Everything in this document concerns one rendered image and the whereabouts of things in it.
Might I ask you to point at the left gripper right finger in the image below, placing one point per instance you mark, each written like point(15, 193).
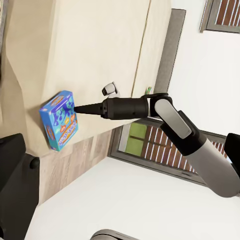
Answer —
point(232, 149)

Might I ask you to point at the door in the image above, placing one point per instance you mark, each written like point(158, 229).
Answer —
point(143, 143)

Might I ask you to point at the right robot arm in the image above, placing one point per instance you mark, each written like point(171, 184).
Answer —
point(215, 170)

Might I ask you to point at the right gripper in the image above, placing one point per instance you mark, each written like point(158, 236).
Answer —
point(110, 108)

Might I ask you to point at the fixed window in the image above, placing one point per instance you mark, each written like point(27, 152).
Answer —
point(221, 16)

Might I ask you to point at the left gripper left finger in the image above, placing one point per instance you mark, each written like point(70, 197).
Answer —
point(12, 149)

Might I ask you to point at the bed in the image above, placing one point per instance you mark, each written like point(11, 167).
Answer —
point(80, 46)

